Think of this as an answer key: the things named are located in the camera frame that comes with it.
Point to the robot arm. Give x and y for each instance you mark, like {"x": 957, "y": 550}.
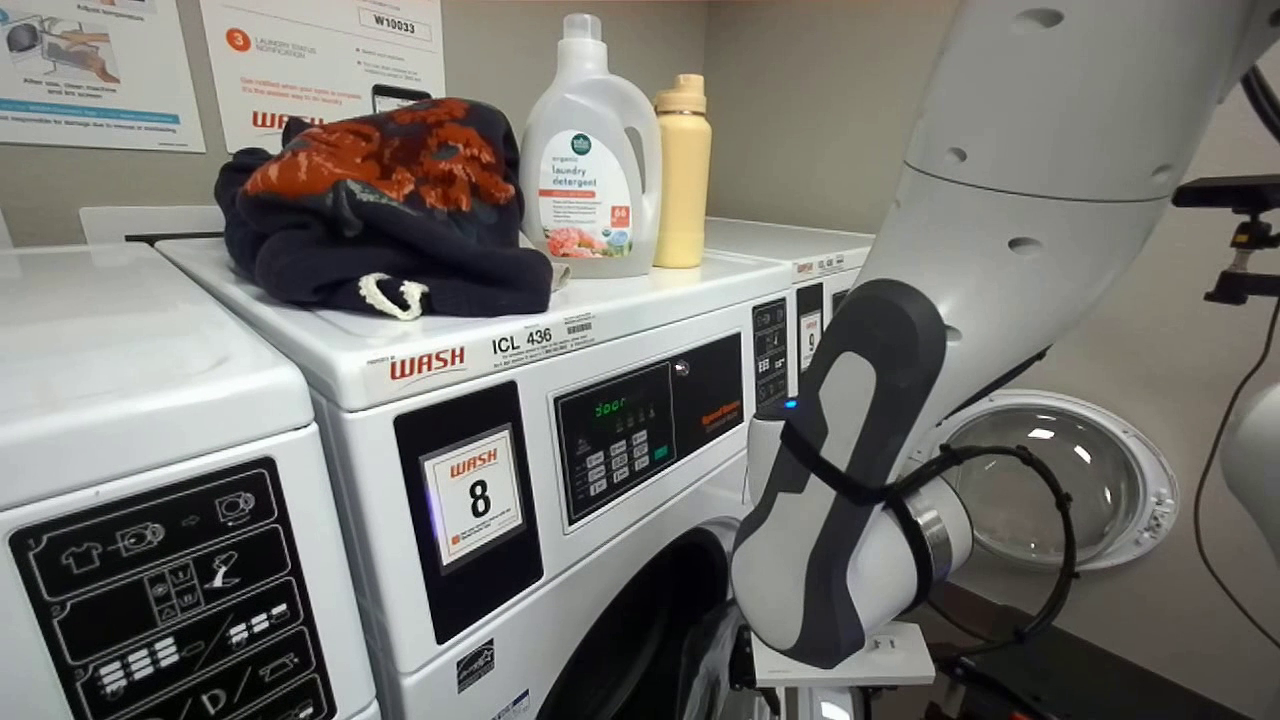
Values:
{"x": 1040, "y": 200}

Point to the camera on mount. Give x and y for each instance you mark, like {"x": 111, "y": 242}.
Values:
{"x": 1240, "y": 195}

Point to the wall poster with orange print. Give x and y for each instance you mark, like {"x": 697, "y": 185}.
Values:
{"x": 300, "y": 60}

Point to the white washing machine number eight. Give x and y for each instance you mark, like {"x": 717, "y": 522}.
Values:
{"x": 600, "y": 330}

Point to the white washing machine pictogram panel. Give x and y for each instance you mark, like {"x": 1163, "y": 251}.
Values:
{"x": 130, "y": 380}

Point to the dark and orange clothing heap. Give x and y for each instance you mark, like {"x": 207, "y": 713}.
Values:
{"x": 400, "y": 220}

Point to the wall poster with blue band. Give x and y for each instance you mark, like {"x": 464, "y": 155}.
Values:
{"x": 100, "y": 80}

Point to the open round washing machine door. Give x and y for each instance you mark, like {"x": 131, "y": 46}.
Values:
{"x": 1085, "y": 480}

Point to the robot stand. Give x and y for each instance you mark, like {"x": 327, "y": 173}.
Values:
{"x": 1080, "y": 680}

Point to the pale yellow water bottle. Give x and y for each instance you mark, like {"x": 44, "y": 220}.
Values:
{"x": 682, "y": 180}

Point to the white laundry detergent bottle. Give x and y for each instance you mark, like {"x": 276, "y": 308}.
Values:
{"x": 590, "y": 150}

